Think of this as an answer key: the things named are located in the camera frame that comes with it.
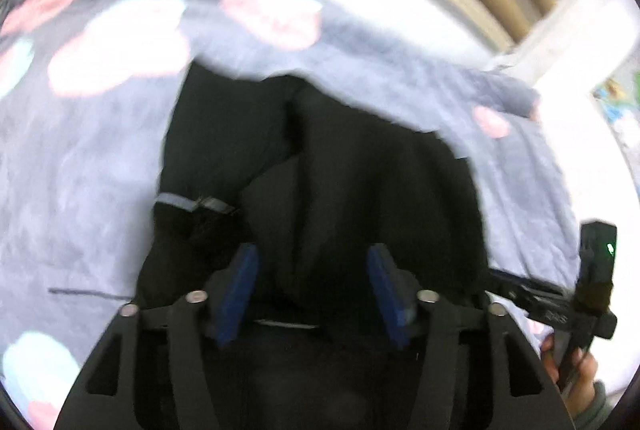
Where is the black jacket with grey piping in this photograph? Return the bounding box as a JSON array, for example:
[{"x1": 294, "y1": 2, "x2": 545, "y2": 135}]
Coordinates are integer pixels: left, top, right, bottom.
[{"x1": 134, "y1": 64, "x2": 488, "y2": 429}]

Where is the person's right hand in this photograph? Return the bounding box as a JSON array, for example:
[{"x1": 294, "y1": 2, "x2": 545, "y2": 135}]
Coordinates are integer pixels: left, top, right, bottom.
[{"x1": 540, "y1": 334, "x2": 598, "y2": 418}]

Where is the grey floral bed quilt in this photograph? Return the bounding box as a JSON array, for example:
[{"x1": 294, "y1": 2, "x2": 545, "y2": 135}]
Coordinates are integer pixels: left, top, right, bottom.
[{"x1": 1, "y1": 0, "x2": 578, "y2": 429}]

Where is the colourful wall poster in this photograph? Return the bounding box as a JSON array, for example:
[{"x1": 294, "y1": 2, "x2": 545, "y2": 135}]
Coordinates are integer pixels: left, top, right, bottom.
[{"x1": 592, "y1": 69, "x2": 639, "y2": 192}]

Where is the grey sleeve forearm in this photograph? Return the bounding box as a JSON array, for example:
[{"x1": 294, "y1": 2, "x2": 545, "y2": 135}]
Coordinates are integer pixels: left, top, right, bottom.
[{"x1": 574, "y1": 381, "x2": 613, "y2": 430}]

